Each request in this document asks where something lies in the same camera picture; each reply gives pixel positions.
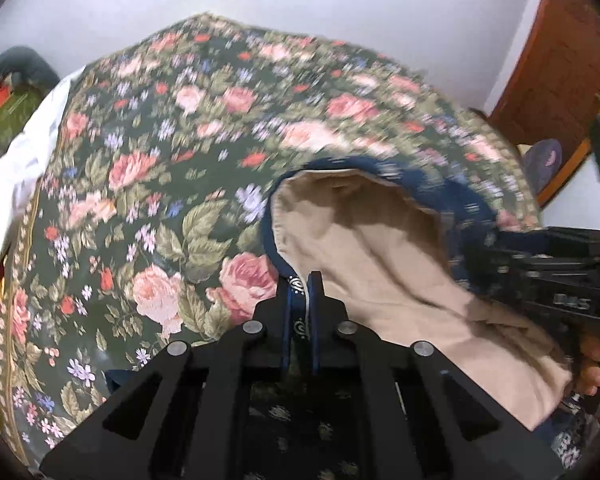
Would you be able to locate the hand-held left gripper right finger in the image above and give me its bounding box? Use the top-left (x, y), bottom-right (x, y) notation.
top-left (306, 270), bottom-right (567, 480)

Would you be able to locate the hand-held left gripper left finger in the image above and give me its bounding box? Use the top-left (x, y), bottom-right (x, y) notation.
top-left (40, 279), bottom-right (306, 480)

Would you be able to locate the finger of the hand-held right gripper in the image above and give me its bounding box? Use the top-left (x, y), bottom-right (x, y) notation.
top-left (460, 232), bottom-right (541, 307)

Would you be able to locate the navy patterned hooded coat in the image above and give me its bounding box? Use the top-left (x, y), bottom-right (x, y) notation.
top-left (105, 157), bottom-right (598, 480)

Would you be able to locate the person's right hand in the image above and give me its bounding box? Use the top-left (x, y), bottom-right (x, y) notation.
top-left (572, 332), bottom-right (600, 397)

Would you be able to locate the purple slipper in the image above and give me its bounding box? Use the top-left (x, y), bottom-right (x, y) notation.
top-left (522, 138), bottom-right (564, 181)

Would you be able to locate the floral blanket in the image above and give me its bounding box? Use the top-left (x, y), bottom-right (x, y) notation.
top-left (0, 12), bottom-right (541, 468)

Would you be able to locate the brown wooden door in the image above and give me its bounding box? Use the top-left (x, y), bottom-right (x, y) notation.
top-left (485, 0), bottom-right (600, 208)

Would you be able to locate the white cloth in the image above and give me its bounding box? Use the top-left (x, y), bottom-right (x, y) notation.
top-left (0, 67), bottom-right (81, 296)

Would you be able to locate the green storage box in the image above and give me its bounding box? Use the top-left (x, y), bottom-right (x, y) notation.
top-left (0, 87), bottom-right (36, 176)

